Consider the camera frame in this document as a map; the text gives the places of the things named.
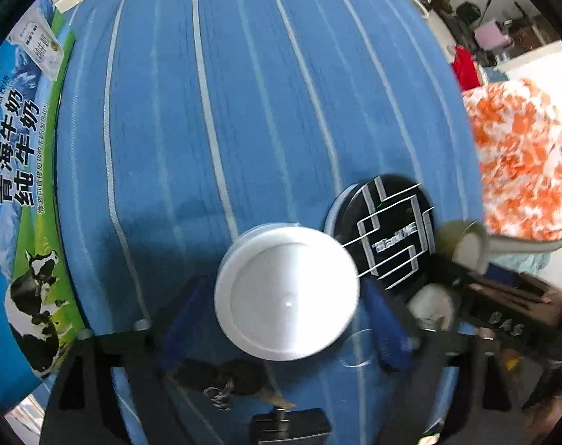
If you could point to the white round jar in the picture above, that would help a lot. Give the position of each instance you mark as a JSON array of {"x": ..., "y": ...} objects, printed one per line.
[{"x": 285, "y": 296}]

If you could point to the pink stool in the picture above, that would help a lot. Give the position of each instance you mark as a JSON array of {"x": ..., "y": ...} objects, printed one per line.
[{"x": 494, "y": 37}]

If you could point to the red cloth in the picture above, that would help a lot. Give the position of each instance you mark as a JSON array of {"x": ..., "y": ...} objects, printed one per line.
[{"x": 464, "y": 67}]

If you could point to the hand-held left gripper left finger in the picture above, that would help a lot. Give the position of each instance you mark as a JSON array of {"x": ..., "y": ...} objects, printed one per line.
[{"x": 183, "y": 327}]

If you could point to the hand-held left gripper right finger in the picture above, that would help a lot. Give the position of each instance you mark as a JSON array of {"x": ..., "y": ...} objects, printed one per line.
[{"x": 388, "y": 330}]

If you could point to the black round patterned tin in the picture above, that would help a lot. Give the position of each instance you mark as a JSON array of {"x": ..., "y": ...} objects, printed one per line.
[{"x": 392, "y": 222}]

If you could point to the blue milk carton box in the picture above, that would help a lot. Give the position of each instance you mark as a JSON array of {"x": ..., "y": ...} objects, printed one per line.
[{"x": 26, "y": 171}]

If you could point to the white earbuds case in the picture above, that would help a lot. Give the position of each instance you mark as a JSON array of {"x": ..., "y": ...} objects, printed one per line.
[{"x": 429, "y": 303}]

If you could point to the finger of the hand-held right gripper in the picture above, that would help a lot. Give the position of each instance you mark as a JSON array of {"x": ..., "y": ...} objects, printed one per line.
[{"x": 451, "y": 272}]

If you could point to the orange white blanket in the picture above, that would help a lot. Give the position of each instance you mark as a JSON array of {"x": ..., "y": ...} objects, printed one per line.
[{"x": 517, "y": 148}]

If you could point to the blue striped bed sheet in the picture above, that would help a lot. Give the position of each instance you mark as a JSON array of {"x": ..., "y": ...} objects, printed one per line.
[{"x": 262, "y": 102}]

